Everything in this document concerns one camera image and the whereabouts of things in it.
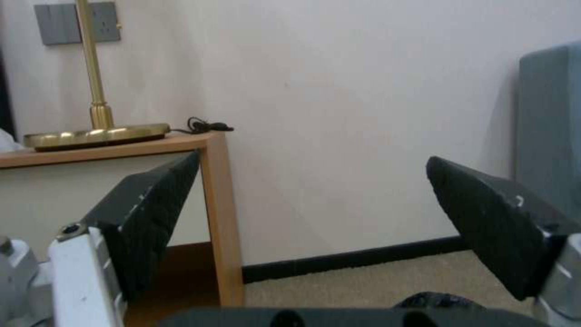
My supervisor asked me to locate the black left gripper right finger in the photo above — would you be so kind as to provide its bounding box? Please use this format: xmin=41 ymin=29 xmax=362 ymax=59
xmin=425 ymin=156 xmax=581 ymax=327

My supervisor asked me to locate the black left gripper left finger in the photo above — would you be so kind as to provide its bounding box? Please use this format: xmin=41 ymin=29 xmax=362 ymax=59
xmin=0 ymin=150 xmax=202 ymax=327

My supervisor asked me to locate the grey wall switch panel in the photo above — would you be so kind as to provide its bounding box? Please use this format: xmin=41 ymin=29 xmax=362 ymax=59
xmin=34 ymin=1 xmax=123 ymax=46

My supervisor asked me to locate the black trash bag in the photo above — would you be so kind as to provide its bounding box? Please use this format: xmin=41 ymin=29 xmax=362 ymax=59
xmin=393 ymin=290 xmax=489 ymax=311

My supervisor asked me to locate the wooden bedside table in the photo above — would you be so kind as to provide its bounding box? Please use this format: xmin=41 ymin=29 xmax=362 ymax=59
xmin=0 ymin=131 xmax=246 ymax=327

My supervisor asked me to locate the grey upholstered headboard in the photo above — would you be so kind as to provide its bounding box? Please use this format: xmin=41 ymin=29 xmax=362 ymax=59
xmin=511 ymin=43 xmax=581 ymax=232

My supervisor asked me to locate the black lamp power cable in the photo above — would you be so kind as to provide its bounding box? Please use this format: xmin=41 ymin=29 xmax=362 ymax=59
xmin=166 ymin=117 xmax=235 ymax=134

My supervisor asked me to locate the brass table lamp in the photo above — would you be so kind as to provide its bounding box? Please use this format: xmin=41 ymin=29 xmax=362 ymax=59
xmin=23 ymin=0 xmax=172 ymax=153

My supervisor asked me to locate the white bedding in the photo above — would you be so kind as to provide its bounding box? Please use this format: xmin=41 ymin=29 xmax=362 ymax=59
xmin=0 ymin=128 xmax=25 ymax=154

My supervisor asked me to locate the black baseboard strip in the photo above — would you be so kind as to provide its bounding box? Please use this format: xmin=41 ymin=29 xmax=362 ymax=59
xmin=241 ymin=234 xmax=465 ymax=284

